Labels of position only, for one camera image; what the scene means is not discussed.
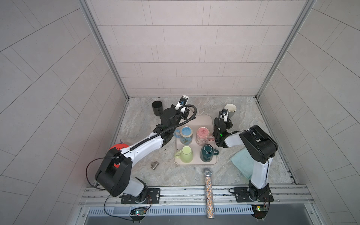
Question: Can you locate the small metal fitting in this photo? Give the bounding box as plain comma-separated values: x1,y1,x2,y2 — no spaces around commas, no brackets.
151,161,159,170

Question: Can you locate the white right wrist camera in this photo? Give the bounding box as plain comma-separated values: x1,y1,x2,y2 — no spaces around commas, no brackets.
220,108,228,122

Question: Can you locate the grey mug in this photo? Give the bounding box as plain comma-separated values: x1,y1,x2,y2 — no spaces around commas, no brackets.
225,104,237,118

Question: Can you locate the red shark toy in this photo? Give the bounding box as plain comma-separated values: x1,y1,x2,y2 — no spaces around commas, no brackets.
110,143,129,168

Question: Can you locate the black mug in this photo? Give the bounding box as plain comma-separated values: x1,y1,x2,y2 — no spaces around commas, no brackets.
152,101,164,117

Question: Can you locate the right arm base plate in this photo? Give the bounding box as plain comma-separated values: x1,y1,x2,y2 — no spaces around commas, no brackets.
229,185,274,203

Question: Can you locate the right circuit board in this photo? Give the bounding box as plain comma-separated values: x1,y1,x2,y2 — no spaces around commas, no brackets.
251,205,268,219

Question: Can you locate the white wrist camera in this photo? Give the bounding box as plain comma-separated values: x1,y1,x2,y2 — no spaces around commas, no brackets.
174,95,189,113
220,108,228,122

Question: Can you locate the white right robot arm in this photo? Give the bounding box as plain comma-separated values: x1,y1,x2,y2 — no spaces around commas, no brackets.
213,116,278,201

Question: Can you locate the glitter filled tube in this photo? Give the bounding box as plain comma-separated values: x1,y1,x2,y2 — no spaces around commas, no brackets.
204,168,215,219

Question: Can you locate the aluminium front rail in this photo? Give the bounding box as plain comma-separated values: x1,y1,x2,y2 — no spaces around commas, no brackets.
78,184,315,207

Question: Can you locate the aluminium corner post right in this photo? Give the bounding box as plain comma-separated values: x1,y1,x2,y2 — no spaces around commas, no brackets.
255,0,316,99

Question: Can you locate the left circuit board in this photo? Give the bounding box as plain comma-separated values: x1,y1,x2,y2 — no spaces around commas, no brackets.
130,207,147,216

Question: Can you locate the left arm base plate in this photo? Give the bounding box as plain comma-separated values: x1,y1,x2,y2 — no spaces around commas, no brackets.
119,188,161,204

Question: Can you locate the aluminium corner post left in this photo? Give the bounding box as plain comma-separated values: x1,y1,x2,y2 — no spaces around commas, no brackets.
79,0,129,101

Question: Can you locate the blue cartoon mug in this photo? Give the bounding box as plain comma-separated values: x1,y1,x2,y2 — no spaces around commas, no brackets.
173,126,193,145

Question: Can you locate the aluminium corner post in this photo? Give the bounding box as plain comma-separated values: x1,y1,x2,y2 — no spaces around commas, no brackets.
255,0,316,99
79,0,129,101

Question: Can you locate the pink cartoon mug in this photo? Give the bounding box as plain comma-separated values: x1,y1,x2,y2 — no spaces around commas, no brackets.
196,127,215,146

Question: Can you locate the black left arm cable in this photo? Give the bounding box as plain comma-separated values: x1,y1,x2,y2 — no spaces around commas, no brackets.
148,104,198,138

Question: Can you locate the light green mug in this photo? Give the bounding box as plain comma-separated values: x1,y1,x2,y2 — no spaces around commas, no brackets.
174,146,193,163

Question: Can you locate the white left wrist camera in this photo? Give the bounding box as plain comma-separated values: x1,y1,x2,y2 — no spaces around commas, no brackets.
174,95,189,113

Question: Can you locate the teal cloth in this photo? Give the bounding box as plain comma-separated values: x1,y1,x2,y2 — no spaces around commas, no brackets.
230,148,254,180

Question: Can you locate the dark green mug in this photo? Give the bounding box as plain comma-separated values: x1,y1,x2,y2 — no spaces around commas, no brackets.
200,144,219,162

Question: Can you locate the beige plastic tray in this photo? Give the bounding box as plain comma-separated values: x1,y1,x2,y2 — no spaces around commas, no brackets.
174,115,218,166

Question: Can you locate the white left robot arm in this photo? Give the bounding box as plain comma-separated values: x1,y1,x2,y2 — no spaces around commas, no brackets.
95,105,197,202

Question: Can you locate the circuit board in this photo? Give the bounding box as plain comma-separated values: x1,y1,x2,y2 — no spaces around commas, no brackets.
251,205,268,219
130,207,147,216

